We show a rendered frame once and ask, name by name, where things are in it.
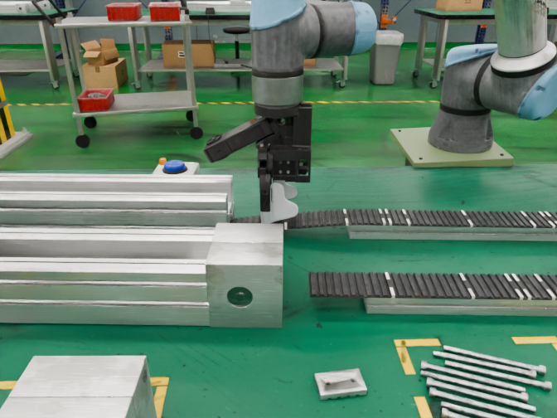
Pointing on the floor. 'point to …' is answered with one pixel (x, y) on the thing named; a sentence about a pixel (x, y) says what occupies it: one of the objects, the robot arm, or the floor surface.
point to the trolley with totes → (130, 104)
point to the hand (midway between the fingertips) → (265, 221)
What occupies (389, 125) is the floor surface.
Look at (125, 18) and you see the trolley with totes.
